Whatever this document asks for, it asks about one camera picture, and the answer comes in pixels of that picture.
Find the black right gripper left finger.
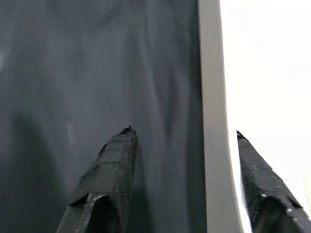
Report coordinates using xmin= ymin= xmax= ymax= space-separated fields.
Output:
xmin=57 ymin=125 xmax=139 ymax=233

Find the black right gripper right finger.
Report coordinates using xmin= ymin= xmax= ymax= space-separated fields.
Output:
xmin=237 ymin=130 xmax=311 ymax=233

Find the black tablecloth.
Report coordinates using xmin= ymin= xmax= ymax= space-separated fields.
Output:
xmin=0 ymin=0 xmax=207 ymax=233

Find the white plastic table top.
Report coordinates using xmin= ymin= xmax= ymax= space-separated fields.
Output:
xmin=197 ymin=0 xmax=311 ymax=233

